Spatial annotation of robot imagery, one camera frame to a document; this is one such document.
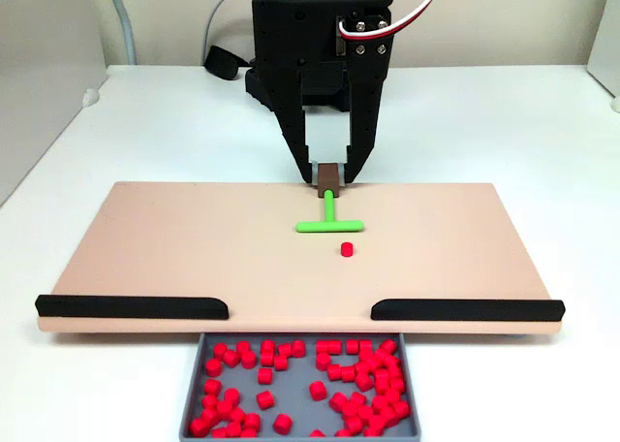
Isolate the green T-shaped pusher tool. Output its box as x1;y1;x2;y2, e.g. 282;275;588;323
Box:
294;163;365;234

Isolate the grey rectangular tray container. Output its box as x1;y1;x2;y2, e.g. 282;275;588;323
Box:
177;331;421;438

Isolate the beige flat board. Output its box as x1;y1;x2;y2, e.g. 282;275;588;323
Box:
37;180;563;336

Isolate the black strap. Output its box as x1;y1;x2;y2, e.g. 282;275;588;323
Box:
202;45;253;81

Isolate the thin grey cable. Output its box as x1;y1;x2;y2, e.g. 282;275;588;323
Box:
201;0;254;68

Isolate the white red black servo wire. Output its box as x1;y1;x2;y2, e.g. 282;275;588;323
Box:
337;0;450;41

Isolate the thick grey hose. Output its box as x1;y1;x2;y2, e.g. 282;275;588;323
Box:
103;0;138;66

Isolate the black edge rail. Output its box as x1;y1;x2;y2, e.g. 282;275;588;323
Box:
34;294;230;321
370;298;566;323

